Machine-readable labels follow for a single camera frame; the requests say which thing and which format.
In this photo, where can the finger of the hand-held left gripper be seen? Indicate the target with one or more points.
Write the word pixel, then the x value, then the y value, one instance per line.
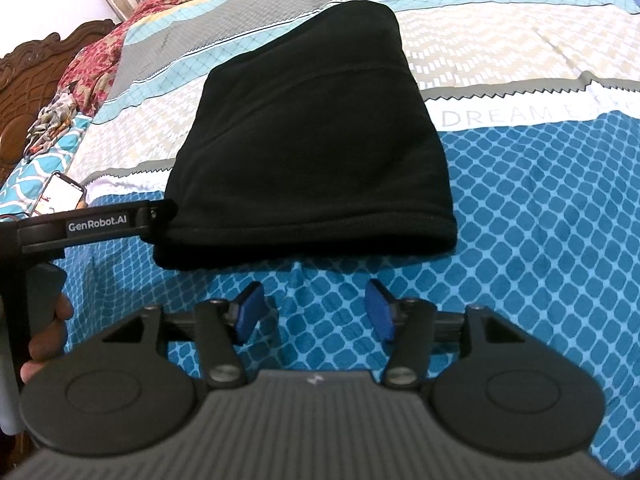
pixel 160 217

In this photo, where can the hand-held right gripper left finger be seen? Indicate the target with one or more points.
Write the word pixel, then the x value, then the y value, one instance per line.
pixel 247 315

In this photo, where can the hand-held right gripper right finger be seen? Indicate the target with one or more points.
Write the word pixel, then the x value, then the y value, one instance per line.
pixel 380 315

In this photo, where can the black pants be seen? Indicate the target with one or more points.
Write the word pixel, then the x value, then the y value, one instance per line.
pixel 310 150

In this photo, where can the person's left hand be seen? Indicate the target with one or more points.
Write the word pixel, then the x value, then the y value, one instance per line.
pixel 50 340

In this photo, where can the smartphone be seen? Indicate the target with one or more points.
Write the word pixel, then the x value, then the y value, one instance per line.
pixel 62 191

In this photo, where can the teal white lattice pillow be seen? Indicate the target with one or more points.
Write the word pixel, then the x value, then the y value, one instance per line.
pixel 27 180

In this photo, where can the green white patterned cloth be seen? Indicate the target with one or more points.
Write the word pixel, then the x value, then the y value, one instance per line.
pixel 52 120

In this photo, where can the carved wooden headboard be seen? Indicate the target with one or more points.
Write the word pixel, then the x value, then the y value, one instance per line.
pixel 25 75

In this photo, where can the red floral cloth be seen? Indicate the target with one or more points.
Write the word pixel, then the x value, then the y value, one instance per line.
pixel 107 60

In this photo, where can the patterned teal grey bedsheet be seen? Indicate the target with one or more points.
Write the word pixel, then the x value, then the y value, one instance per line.
pixel 525 210

